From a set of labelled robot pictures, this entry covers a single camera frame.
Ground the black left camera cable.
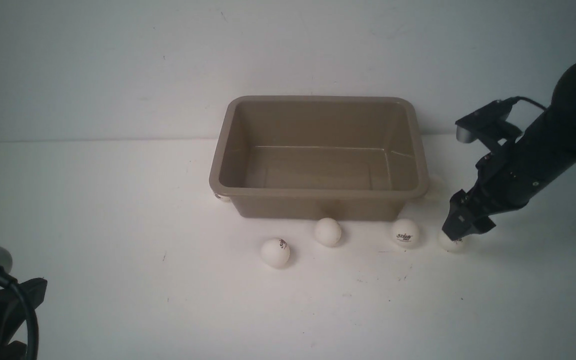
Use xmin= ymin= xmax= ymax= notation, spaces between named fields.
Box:
xmin=0 ymin=257 xmax=40 ymax=360

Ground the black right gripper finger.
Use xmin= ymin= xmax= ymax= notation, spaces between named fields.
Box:
xmin=461 ymin=212 xmax=496 ymax=239
xmin=441 ymin=193 xmax=471 ymax=242

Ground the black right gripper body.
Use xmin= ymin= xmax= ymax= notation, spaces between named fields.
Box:
xmin=466 ymin=112 xmax=576 ymax=215

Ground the tan plastic storage bin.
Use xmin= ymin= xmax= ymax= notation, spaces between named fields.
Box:
xmin=209 ymin=95 xmax=429 ymax=221

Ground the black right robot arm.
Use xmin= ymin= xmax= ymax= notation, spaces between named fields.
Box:
xmin=442 ymin=63 xmax=576 ymax=241

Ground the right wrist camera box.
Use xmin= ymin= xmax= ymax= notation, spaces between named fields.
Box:
xmin=455 ymin=97 xmax=522 ymax=153

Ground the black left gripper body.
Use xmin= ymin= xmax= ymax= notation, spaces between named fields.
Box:
xmin=0 ymin=278 xmax=48 ymax=360

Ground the white ping-pong ball with logo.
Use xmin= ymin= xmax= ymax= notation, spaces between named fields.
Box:
xmin=391 ymin=218 xmax=421 ymax=249

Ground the white ball beside bin corner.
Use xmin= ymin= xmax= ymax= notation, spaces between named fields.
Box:
xmin=214 ymin=193 xmax=231 ymax=203

